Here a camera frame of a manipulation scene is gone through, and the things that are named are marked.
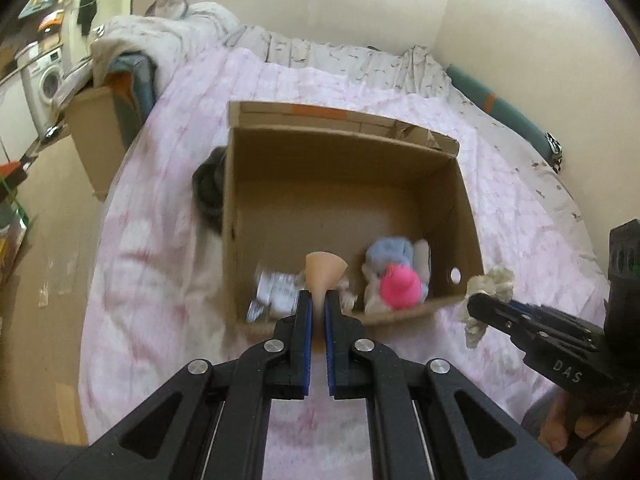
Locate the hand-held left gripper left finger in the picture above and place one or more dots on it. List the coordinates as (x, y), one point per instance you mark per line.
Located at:
(304, 340)

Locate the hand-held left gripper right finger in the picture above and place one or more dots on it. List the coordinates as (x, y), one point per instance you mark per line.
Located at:
(331, 340)

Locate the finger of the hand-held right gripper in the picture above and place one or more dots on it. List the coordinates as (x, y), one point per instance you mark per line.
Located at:
(505, 312)
(545, 347)

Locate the beige scrunchie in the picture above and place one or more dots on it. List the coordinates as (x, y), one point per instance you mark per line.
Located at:
(492, 282)

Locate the clear plastic packet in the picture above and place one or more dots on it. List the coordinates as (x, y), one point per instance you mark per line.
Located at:
(280, 287)

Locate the white fluffy sock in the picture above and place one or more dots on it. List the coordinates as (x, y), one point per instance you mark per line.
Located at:
(372, 295)
(422, 257)

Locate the peach silicone cone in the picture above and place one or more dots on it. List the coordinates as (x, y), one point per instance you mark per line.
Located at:
(325, 270)

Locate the pink fluffy puff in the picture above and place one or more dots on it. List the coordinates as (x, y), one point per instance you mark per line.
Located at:
(400, 287)

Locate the blue fluffy sock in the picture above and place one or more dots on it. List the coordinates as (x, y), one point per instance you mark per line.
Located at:
(387, 252)

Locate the brown cardboard box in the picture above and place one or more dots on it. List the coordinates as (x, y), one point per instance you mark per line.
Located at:
(320, 200)

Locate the person's right hand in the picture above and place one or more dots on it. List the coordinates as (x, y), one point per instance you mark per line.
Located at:
(557, 430)

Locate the black white patterned cloth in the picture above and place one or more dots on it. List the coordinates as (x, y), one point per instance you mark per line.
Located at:
(554, 152)

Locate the dark grey cloth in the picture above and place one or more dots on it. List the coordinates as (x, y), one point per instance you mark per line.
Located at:
(207, 185)

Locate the teal bolster pillow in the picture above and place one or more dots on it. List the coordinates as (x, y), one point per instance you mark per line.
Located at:
(510, 115)

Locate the white grey patterned duvet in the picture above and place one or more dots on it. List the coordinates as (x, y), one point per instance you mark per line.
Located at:
(325, 57)

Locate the beige nightstand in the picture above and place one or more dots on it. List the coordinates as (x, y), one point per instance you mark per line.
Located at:
(95, 135)

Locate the teal orange cushion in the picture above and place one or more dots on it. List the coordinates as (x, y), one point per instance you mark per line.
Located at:
(130, 85)

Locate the white washing machine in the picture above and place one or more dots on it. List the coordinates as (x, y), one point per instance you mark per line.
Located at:
(47, 85)

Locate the grey white cat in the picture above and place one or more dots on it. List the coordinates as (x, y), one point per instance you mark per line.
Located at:
(167, 4)

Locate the black hanging garment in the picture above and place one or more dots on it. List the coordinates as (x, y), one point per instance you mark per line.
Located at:
(86, 10)

